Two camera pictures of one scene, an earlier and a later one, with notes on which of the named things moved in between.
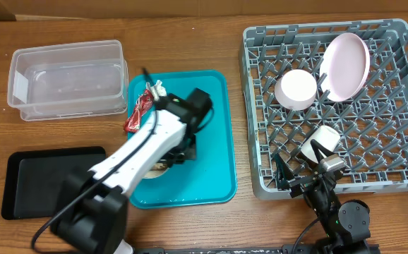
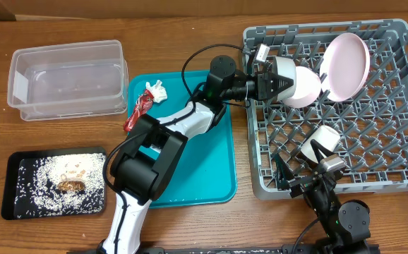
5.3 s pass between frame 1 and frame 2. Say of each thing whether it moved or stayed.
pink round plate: stayed
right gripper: stayed
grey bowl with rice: moved
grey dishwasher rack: stayed
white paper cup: stayed
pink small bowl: moved
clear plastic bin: stayed
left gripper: moved
